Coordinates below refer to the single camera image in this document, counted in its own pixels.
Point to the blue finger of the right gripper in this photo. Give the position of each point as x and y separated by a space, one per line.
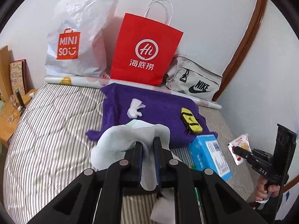
247 155

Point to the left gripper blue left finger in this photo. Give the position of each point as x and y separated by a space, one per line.
137 163

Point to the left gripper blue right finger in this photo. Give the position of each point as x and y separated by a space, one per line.
159 160

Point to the lemon print tissue packet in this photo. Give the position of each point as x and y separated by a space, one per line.
241 142

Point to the white cotton gloves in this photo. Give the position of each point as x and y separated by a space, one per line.
131 156

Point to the yellow black pouch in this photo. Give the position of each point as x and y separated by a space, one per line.
190 121

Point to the small white cloth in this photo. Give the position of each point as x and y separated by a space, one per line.
135 106

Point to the person's right hand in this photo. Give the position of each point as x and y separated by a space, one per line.
262 191

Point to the blue tissue box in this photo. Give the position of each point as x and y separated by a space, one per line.
206 153

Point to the purple towel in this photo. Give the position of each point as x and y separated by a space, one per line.
160 108

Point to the grey Nike waist bag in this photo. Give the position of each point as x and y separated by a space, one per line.
189 77

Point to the rolled paper poster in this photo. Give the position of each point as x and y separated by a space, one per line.
91 82

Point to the red Haidilao paper bag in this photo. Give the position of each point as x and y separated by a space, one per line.
145 47

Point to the white Miniso plastic bag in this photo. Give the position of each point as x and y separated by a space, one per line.
75 41

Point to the brown patterned book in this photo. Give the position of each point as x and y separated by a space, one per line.
17 76

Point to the wooden headboard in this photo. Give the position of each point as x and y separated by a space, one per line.
5 60

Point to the brown wooden door frame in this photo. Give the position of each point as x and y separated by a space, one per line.
243 47

